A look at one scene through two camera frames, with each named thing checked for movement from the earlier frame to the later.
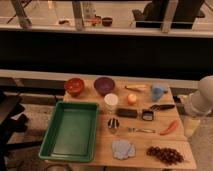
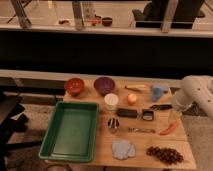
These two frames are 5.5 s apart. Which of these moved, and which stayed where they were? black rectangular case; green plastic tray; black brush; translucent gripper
Moved: translucent gripper
Stayed: green plastic tray; black brush; black rectangular case
